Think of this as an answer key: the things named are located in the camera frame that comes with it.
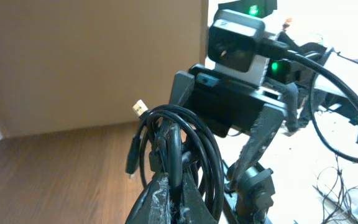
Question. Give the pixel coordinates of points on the black cable small plug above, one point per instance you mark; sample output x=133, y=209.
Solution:
x=154, y=128

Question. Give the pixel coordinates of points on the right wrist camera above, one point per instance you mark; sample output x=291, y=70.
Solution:
x=233, y=41

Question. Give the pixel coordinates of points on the black USB cable blue plug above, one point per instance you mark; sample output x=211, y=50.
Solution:
x=190, y=161

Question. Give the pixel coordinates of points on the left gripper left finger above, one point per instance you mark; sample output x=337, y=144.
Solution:
x=153, y=205

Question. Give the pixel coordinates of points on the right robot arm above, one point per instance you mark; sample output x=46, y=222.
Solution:
x=277, y=52

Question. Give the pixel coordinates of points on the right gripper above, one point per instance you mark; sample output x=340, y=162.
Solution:
x=224, y=103

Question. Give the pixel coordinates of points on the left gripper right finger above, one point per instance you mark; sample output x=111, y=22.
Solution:
x=192, y=207

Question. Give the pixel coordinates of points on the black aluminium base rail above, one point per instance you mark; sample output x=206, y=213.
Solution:
x=251, y=203

